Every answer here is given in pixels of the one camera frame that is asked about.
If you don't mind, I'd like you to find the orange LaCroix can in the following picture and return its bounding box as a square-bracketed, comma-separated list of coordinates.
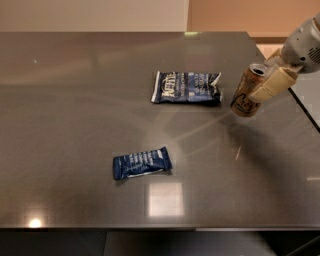
[230, 63, 269, 117]

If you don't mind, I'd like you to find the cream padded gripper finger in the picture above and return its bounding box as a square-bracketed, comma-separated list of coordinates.
[249, 65, 298, 103]
[264, 48, 283, 67]

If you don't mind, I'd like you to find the blue Kettle chip bag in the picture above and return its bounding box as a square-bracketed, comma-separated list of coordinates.
[151, 71, 223, 104]

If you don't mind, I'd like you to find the small blue snack packet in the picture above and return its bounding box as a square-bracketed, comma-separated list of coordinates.
[113, 147, 172, 180]

